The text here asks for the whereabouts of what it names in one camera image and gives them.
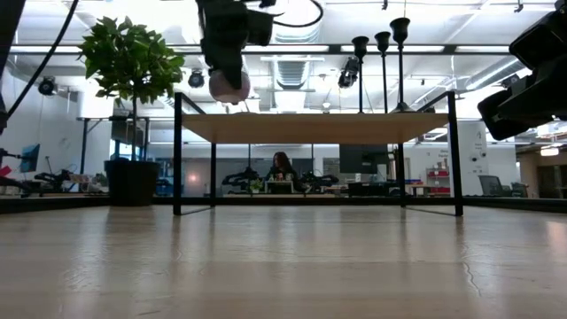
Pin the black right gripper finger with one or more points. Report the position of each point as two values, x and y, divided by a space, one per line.
538 42
505 115

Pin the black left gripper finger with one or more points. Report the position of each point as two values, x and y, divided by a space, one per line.
230 66

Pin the black metal candlestick holder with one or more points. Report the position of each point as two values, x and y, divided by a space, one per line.
400 28
383 40
360 44

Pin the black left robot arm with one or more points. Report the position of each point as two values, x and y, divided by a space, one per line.
6 17

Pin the black background robot arm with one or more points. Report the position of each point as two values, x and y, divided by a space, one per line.
241 177
319 179
53 178

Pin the black round ceiling light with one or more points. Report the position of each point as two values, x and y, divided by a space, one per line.
509 80
196 80
47 87
350 73

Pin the grey office chair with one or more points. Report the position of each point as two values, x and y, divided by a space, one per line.
491 185

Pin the shelf with red bins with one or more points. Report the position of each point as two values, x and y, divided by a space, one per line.
437 182

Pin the green leafy potted plant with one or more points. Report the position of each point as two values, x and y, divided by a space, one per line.
133 62

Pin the wooden riser shelf black legs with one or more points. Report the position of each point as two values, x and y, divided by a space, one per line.
310 128

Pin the person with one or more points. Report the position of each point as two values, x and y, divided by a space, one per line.
282 166

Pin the black large display screen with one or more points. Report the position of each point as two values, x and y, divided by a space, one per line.
363 158

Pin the black plant pot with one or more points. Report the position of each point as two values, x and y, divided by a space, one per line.
132 184

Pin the blue-lit computer monitor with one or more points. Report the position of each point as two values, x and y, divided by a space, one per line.
30 158

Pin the small red object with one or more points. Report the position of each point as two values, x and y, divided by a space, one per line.
4 171

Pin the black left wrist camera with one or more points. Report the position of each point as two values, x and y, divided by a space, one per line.
261 27

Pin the glowing wall lamp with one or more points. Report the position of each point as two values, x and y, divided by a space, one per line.
549 151

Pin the black metal rig frame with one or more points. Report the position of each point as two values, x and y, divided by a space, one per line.
509 204

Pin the black background rig frame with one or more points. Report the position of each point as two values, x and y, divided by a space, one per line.
83 146

